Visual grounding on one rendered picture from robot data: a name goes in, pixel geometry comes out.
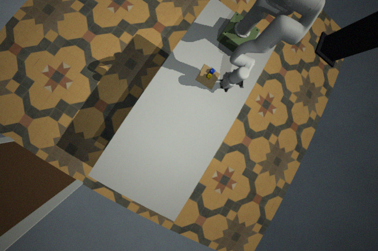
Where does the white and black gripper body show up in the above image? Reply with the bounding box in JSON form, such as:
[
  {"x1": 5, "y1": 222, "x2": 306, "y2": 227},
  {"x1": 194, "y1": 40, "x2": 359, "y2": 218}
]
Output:
[{"x1": 223, "y1": 71, "x2": 235, "y2": 89}]

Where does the tan flat mat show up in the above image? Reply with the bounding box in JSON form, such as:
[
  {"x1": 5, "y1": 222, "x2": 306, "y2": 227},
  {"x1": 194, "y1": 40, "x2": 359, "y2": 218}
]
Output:
[{"x1": 196, "y1": 64, "x2": 220, "y2": 90}]

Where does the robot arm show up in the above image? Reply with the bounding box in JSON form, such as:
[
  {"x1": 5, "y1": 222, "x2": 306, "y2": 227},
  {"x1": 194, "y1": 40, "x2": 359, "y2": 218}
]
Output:
[{"x1": 228, "y1": 0, "x2": 325, "y2": 88}]

